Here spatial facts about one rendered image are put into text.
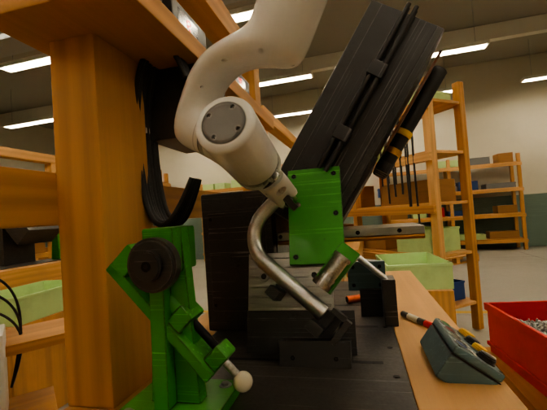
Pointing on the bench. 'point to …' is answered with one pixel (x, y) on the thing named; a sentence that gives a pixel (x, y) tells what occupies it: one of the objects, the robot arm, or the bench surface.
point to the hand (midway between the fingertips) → (278, 195)
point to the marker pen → (416, 319)
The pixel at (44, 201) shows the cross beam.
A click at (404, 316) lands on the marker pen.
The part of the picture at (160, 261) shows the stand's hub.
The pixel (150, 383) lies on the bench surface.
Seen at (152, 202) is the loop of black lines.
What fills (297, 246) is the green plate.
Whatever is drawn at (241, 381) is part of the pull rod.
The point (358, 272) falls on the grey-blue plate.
